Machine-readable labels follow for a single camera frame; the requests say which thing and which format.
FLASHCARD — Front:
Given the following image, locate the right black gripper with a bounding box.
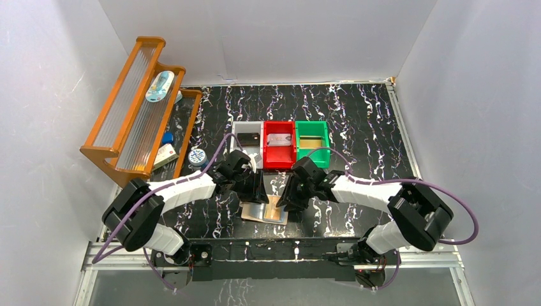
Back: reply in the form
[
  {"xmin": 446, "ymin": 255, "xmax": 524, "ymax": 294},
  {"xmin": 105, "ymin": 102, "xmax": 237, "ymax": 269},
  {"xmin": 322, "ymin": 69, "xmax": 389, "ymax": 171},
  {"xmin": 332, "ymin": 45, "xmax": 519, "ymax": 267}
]
[{"xmin": 276, "ymin": 173, "xmax": 316, "ymax": 212}]

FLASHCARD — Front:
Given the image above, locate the beige leather card holder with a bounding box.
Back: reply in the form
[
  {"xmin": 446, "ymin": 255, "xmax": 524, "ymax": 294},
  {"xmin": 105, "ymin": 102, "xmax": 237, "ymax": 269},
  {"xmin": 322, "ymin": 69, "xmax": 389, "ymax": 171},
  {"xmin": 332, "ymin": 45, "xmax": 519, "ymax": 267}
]
[{"xmin": 241, "ymin": 195, "xmax": 288, "ymax": 225}]

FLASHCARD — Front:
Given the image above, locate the gold card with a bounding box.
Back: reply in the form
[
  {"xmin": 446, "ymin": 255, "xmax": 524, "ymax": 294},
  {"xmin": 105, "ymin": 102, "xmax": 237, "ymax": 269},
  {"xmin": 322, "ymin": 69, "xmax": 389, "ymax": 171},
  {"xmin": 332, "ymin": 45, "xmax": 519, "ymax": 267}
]
[
  {"xmin": 263, "ymin": 203, "xmax": 283, "ymax": 222},
  {"xmin": 299, "ymin": 136, "xmax": 325, "ymax": 150}
]

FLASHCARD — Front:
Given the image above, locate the red plastic bin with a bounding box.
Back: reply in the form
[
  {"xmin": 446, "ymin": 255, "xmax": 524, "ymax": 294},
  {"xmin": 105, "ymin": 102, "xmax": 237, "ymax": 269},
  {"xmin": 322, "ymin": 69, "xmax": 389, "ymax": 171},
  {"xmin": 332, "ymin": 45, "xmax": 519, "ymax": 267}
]
[{"xmin": 263, "ymin": 120, "xmax": 297, "ymax": 170}]

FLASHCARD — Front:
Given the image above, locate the white plastic bin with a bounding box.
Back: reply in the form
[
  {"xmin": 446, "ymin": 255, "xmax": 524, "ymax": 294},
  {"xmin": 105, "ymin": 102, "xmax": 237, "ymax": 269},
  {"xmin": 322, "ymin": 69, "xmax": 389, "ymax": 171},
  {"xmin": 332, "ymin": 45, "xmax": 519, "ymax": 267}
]
[{"xmin": 230, "ymin": 121, "xmax": 265, "ymax": 170}]

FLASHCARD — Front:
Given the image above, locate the green plastic bin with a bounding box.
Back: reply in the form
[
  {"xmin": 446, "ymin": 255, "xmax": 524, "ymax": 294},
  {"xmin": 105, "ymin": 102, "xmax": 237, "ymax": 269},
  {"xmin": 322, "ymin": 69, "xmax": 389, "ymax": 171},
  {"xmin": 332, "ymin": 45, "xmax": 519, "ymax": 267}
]
[{"xmin": 295, "ymin": 120, "xmax": 330, "ymax": 168}]

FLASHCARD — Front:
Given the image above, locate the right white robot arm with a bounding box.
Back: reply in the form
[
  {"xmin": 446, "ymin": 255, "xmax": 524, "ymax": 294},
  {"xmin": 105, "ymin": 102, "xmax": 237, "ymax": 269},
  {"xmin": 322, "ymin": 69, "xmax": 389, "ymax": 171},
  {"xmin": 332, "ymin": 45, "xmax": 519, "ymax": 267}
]
[{"xmin": 276, "ymin": 157, "xmax": 454, "ymax": 265}]

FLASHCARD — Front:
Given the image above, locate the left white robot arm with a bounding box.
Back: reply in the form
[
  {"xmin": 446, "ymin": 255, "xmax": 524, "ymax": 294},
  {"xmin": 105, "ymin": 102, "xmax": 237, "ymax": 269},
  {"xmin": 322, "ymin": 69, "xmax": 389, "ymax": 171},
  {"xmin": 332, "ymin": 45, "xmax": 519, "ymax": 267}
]
[{"xmin": 101, "ymin": 150, "xmax": 269, "ymax": 265}]

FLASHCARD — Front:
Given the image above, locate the black card in white bin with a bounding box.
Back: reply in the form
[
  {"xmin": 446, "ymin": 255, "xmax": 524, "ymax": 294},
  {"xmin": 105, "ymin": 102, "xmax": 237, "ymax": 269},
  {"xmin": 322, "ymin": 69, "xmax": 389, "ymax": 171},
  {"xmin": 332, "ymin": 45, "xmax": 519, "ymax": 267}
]
[{"xmin": 237, "ymin": 133, "xmax": 260, "ymax": 147}]

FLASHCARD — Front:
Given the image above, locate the silver card in red bin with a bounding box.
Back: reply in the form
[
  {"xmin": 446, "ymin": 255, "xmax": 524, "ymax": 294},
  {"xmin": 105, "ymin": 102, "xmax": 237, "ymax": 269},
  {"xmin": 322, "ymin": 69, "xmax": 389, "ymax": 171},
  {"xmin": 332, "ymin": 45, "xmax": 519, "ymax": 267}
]
[{"xmin": 266, "ymin": 133, "xmax": 292, "ymax": 147}]

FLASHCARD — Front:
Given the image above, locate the gold card in green bin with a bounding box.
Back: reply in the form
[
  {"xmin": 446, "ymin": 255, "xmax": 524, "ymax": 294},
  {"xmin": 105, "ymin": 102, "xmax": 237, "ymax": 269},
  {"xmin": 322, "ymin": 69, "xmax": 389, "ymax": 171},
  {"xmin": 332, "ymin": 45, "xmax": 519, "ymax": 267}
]
[{"xmin": 299, "ymin": 136, "xmax": 325, "ymax": 150}]

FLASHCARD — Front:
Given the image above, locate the blue white round tin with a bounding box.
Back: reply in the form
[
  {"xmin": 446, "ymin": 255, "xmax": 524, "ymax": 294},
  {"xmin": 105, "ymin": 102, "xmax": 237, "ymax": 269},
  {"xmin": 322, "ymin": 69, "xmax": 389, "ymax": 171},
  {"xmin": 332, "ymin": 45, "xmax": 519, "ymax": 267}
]
[{"xmin": 188, "ymin": 149, "xmax": 209, "ymax": 169}]

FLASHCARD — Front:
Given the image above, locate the white red small box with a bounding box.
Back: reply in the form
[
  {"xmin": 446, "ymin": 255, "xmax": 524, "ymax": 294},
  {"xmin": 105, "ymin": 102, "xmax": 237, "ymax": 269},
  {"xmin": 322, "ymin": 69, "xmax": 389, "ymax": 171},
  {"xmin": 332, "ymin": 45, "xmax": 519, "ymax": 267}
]
[{"xmin": 152, "ymin": 143, "xmax": 179, "ymax": 170}]

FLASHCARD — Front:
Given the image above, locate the blue bottle cap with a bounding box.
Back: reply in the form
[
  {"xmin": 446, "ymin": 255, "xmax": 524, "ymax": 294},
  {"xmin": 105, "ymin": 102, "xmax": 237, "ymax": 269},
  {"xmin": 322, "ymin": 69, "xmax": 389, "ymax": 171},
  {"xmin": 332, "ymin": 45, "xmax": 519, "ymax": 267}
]
[{"xmin": 161, "ymin": 132, "xmax": 174, "ymax": 145}]

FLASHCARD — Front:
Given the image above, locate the wooden three-tier shelf rack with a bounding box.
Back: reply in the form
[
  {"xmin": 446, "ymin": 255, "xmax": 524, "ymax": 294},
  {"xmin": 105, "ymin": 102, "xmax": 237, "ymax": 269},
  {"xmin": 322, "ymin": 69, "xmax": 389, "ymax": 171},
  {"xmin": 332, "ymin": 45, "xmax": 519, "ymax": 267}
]
[{"xmin": 80, "ymin": 36, "xmax": 202, "ymax": 187}]

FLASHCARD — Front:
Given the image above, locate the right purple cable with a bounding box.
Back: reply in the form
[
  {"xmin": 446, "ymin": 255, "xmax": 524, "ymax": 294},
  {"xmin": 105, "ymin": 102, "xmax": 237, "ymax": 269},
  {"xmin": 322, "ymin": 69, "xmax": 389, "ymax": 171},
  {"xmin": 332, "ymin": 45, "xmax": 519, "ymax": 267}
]
[{"xmin": 304, "ymin": 147, "xmax": 480, "ymax": 292}]

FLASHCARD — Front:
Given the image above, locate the purple cable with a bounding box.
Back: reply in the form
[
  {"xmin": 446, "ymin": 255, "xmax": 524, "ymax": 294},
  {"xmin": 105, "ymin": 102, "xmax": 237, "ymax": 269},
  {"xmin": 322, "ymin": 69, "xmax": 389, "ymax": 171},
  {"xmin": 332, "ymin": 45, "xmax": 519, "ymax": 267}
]
[
  {"xmin": 91, "ymin": 133, "xmax": 242, "ymax": 292},
  {"xmin": 304, "ymin": 147, "xmax": 480, "ymax": 292}
]

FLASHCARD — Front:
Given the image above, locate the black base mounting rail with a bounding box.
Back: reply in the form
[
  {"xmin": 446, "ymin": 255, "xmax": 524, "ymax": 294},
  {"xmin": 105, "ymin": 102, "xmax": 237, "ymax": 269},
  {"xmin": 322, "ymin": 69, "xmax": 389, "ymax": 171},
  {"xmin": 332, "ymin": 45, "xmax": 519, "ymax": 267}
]
[{"xmin": 186, "ymin": 237, "xmax": 403, "ymax": 283}]

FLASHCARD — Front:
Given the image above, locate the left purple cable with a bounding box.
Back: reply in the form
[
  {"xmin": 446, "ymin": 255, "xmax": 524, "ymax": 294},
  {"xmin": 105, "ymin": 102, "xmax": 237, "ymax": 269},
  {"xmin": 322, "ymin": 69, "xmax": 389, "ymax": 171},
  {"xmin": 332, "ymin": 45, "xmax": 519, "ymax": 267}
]
[{"xmin": 91, "ymin": 133, "xmax": 242, "ymax": 292}]

